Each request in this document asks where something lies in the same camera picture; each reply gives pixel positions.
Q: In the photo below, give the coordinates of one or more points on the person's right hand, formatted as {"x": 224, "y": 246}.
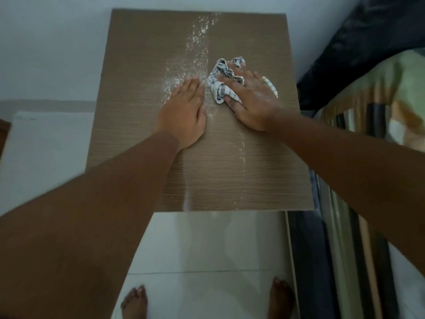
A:
{"x": 259, "y": 102}

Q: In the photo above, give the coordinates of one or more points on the person's left hand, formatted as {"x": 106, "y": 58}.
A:
{"x": 184, "y": 112}

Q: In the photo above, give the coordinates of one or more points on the white checkered cleaning cloth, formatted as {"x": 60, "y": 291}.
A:
{"x": 217, "y": 86}

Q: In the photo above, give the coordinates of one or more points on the person's right forearm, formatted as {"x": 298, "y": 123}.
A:
{"x": 348, "y": 169}

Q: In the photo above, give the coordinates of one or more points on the person's left forearm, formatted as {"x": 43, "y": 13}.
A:
{"x": 83, "y": 229}

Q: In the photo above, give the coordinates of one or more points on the brown wooden drawer cabinet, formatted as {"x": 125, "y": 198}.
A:
{"x": 132, "y": 112}

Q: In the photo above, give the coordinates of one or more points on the person's right foot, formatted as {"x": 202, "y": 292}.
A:
{"x": 282, "y": 299}

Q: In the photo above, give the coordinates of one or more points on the person's foot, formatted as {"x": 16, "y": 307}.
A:
{"x": 282, "y": 299}
{"x": 134, "y": 303}

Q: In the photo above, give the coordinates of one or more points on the person's left foot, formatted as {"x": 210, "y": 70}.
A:
{"x": 134, "y": 303}

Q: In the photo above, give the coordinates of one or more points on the white powder spill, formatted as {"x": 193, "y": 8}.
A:
{"x": 199, "y": 33}

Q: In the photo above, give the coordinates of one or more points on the striped bed sheet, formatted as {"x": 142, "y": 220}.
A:
{"x": 365, "y": 102}

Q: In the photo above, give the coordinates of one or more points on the dark bed base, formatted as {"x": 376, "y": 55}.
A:
{"x": 308, "y": 262}

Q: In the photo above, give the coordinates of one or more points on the brown wooden door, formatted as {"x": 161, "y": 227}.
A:
{"x": 2, "y": 136}

